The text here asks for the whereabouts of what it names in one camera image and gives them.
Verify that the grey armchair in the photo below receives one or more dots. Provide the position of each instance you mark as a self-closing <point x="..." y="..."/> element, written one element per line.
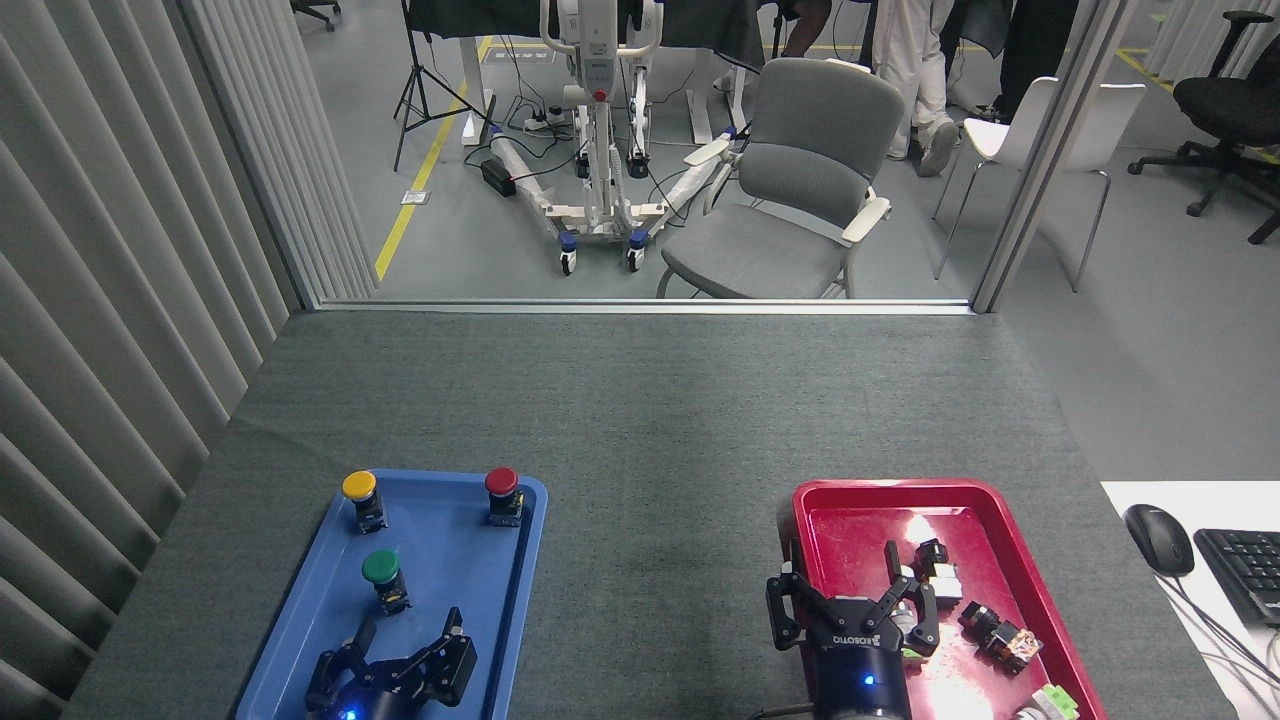
<point x="800" y="170"/>

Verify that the silver and green switch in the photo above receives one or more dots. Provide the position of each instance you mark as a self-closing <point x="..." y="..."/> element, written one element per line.
<point x="912" y="655"/>

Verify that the white power strip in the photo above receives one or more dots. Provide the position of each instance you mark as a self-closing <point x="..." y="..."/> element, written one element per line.
<point x="545" y="120"/>

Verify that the black and white switch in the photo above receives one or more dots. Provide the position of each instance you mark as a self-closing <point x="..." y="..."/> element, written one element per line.
<point x="942" y="572"/>

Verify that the green and white switch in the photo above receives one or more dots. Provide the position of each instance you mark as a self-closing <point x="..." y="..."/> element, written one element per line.
<point x="1050" y="703"/>

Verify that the red push button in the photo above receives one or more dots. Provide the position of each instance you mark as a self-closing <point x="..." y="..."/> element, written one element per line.
<point x="501" y="481"/>

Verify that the black tripod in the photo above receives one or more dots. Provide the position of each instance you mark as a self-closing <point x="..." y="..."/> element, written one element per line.
<point x="415" y="90"/>

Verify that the black office chair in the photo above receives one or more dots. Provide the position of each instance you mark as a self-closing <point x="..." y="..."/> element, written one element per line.
<point x="1225" y="105"/>

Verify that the grey slatted wall panel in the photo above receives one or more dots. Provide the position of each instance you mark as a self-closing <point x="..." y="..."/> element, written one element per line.
<point x="100" y="300"/>

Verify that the black swivel chair base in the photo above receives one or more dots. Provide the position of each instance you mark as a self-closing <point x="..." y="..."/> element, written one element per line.
<point x="318" y="10"/>

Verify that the red plastic tray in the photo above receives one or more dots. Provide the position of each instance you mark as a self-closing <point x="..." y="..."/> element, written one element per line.
<point x="870" y="530"/>

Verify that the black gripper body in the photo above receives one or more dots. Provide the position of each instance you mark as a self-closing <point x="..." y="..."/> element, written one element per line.
<point x="860" y="670"/>
<point x="385" y="695"/>

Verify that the black and orange switch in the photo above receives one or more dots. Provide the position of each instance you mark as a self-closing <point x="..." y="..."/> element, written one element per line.
<point x="1000" y="636"/>

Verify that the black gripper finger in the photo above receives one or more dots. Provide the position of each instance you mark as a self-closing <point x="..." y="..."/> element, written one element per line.
<point x="790" y="610"/>
<point x="335" y="665"/>
<point x="450" y="660"/>
<point x="915" y="610"/>

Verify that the yellow push button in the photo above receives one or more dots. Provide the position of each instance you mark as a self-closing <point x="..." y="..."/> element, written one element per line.
<point x="360" y="486"/>

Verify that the silver slatted post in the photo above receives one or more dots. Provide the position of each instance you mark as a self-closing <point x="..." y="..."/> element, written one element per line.
<point x="290" y="150"/>

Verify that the white chair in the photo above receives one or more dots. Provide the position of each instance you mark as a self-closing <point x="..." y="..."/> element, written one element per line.
<point x="1090" y="120"/>

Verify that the black keyboard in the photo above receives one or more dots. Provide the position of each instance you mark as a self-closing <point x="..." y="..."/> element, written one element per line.
<point x="1245" y="570"/>

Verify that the silver table edge rail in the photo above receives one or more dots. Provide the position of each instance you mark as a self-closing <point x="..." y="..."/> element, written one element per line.
<point x="640" y="306"/>

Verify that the person in black clothes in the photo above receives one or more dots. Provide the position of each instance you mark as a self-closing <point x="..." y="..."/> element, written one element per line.
<point x="1030" y="50"/>

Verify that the blue plastic tray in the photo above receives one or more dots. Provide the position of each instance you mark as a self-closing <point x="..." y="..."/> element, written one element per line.
<point x="470" y="640"/>

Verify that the person in white trousers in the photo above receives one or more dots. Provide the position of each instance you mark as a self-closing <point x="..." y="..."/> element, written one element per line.
<point x="915" y="60"/>

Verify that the green push button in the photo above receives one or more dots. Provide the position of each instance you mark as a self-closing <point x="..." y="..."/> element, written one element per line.
<point x="382" y="568"/>

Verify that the black power adapter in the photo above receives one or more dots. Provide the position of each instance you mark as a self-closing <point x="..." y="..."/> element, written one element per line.
<point x="497" y="177"/>

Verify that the black computer mouse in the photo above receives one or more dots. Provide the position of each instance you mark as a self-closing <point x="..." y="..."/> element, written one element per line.
<point x="1160" y="540"/>

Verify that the white wheeled stand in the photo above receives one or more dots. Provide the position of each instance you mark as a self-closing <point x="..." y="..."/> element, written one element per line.
<point x="600" y="120"/>

